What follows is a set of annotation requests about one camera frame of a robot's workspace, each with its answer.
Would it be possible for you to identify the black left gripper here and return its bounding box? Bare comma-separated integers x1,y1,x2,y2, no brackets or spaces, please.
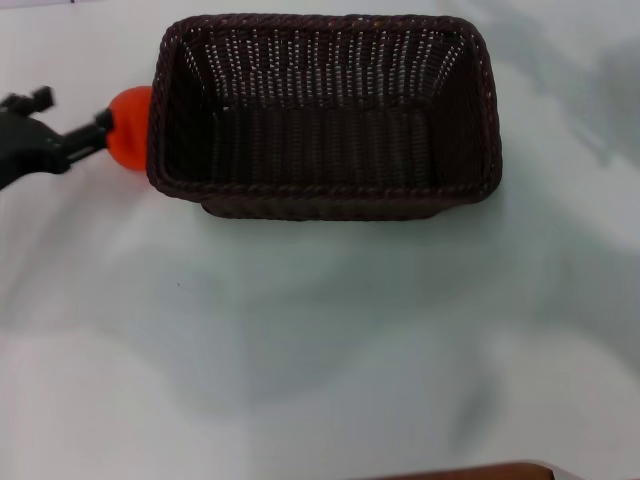
0,85,116,192

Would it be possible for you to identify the orange ball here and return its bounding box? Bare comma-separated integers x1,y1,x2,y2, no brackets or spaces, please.
103,85,153,173

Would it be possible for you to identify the dark brown woven basket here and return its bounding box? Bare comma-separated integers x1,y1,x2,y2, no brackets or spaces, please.
144,14,503,223

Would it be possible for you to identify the white tablecloth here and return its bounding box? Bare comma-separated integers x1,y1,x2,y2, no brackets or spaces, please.
0,0,640,480

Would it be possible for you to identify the brown wooden edge piece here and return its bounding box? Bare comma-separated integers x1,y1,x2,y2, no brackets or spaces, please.
372,459,556,480

